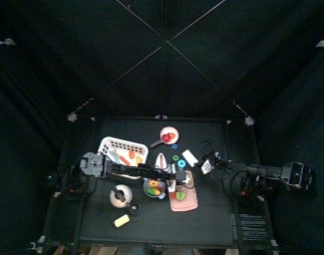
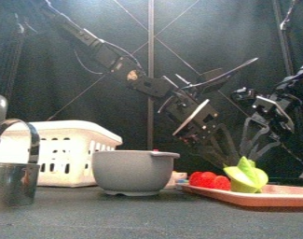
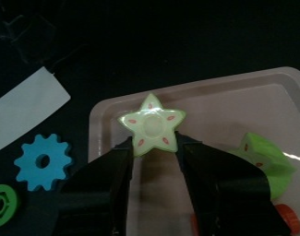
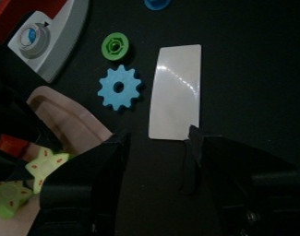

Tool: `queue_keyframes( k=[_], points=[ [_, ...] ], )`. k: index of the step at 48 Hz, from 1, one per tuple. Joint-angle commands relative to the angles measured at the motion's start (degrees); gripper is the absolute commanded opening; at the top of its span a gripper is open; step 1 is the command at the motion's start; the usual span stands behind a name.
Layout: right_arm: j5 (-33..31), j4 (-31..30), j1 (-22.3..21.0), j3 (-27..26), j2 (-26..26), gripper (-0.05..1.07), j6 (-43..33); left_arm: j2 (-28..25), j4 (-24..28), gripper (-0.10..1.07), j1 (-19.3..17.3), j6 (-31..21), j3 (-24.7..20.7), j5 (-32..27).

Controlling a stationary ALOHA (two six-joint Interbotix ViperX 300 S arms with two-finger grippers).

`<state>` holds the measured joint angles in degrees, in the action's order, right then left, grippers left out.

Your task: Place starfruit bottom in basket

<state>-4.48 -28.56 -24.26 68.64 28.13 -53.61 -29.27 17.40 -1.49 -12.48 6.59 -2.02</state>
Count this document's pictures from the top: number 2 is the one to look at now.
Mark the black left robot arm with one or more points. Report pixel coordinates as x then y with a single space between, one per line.
100 51

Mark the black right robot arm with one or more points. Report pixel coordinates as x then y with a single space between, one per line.
296 102

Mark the green starfruit bottom piece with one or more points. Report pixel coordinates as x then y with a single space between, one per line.
244 177

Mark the white plastic slotted basket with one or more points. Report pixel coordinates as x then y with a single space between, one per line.
65 149

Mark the red toy strawberry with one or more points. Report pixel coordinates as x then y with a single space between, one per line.
207 179

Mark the small white toy piece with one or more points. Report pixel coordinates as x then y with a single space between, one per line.
177 178

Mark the pink plastic tray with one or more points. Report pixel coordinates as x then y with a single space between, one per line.
277 196

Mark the grey toy bowl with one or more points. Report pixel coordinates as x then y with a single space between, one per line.
129 172

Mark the slanted metal frame pole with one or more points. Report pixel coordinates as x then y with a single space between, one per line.
284 37

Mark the vertical metal frame pole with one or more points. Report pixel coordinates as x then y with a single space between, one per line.
149 46

